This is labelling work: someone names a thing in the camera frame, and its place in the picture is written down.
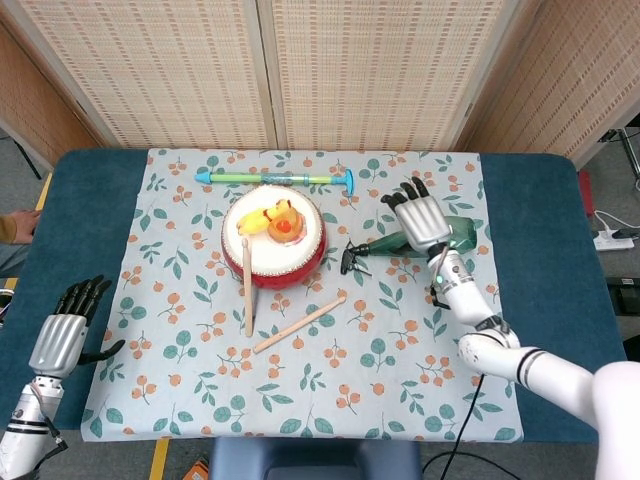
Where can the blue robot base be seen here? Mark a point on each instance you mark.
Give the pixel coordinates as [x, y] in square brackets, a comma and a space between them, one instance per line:
[315, 460]

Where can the orange jelly cup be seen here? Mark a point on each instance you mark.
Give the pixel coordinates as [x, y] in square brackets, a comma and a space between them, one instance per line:
[286, 230]

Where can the blue green water squirter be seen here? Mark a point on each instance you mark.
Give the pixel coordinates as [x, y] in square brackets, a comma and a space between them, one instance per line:
[250, 177]

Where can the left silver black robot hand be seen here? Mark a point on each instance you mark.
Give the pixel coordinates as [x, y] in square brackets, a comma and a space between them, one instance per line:
[57, 340]

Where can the yellow rubber chicken toy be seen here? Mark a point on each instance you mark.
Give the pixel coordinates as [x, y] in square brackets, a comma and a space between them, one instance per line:
[255, 220]

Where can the black floor box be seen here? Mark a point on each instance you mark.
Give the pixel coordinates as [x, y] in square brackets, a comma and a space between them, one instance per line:
[625, 295]

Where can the green plastic spray bottle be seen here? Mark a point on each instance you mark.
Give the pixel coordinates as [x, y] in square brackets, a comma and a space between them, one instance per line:
[387, 246]

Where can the white power strip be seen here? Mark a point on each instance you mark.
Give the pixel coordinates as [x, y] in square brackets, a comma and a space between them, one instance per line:
[612, 242]

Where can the floral printed tablecloth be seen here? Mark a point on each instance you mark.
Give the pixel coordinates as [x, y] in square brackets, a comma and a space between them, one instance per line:
[325, 390]

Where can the woven bamboo folding screen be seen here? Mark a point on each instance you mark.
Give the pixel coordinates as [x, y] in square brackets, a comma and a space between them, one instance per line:
[350, 75]

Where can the bystander bare hand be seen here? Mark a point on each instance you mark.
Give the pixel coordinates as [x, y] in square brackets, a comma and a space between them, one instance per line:
[31, 225]

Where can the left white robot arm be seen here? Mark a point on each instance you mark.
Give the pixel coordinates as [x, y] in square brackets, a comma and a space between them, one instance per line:
[25, 425]

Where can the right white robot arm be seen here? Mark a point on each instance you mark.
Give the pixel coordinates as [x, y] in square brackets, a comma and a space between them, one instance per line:
[540, 365]

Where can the wooden drumstick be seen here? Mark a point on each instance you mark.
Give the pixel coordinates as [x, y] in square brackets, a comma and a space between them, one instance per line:
[248, 290]
[300, 324]

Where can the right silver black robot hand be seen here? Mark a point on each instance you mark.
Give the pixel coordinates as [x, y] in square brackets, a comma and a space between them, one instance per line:
[422, 220]

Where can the orange box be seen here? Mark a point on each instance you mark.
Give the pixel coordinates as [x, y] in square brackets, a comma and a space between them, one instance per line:
[197, 470]

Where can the bystander mustard sleeve forearm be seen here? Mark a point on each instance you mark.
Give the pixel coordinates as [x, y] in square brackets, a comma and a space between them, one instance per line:
[10, 229]

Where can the red toy drum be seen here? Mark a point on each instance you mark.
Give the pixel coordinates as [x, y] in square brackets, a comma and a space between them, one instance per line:
[280, 265]

